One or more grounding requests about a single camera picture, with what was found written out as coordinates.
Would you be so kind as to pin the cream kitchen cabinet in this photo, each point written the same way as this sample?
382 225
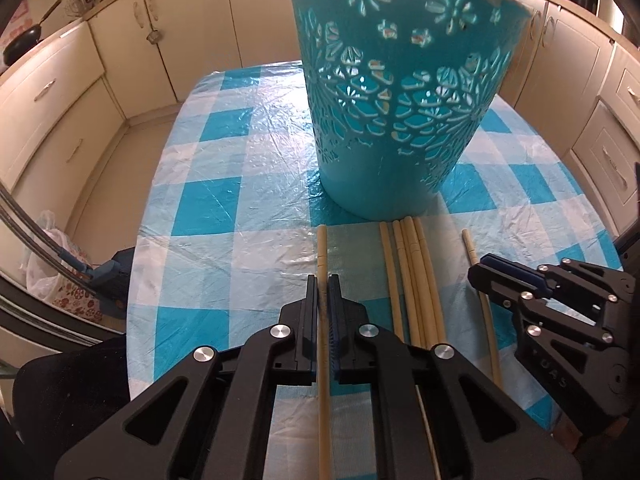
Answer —
565 60

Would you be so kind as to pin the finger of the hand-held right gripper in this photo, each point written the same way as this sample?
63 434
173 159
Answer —
492 285
510 270

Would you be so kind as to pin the teal cut-out plastic basket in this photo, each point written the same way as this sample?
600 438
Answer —
400 160

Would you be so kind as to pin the blue white checked tablecloth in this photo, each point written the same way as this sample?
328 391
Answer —
225 185

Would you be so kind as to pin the pair of wooden chopsticks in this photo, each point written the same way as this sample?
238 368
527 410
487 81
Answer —
402 260

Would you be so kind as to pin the cream door cabinet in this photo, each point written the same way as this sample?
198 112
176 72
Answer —
200 25

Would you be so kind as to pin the beige chopstick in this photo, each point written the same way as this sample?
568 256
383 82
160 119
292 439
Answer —
426 260
415 260
387 260
469 246
323 260

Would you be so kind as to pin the white floral plastic bag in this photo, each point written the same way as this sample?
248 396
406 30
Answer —
55 280

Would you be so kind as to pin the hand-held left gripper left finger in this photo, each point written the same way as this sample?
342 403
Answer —
311 320

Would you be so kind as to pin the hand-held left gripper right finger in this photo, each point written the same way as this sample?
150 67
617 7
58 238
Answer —
336 330

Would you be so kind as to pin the grey cabinet hanger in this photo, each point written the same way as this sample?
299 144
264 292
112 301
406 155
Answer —
153 37

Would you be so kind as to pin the cream drawer cabinet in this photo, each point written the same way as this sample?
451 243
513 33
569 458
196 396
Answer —
50 90

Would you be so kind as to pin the blue dustpan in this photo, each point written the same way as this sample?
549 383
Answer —
112 275

